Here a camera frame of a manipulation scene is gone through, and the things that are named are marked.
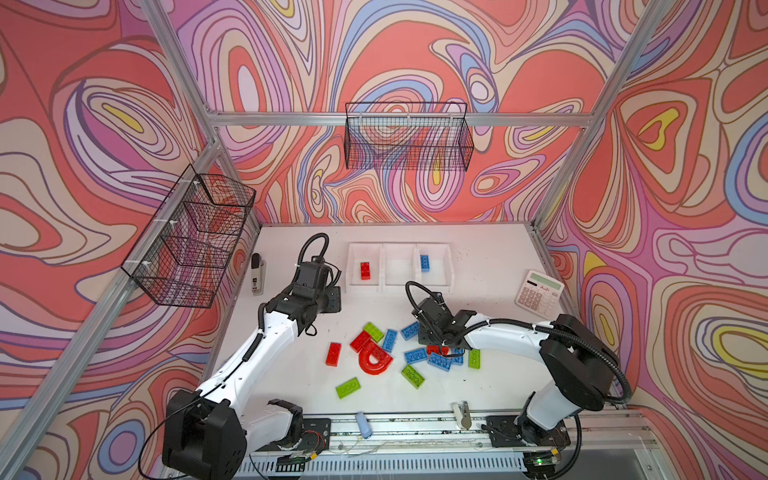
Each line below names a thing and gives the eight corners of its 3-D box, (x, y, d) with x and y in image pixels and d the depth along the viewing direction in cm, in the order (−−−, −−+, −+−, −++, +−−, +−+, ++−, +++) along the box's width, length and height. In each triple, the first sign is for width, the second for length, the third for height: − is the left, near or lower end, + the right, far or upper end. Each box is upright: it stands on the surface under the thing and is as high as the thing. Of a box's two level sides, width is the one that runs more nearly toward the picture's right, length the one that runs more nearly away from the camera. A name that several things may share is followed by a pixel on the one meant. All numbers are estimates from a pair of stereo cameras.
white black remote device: (256, 298, 102) (250, 288, 97) (257, 264, 111) (251, 253, 107) (267, 296, 103) (261, 286, 98) (267, 262, 112) (261, 251, 107)
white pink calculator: (513, 304, 99) (517, 299, 97) (525, 273, 107) (528, 268, 105) (552, 321, 95) (556, 317, 93) (561, 288, 103) (565, 283, 101)
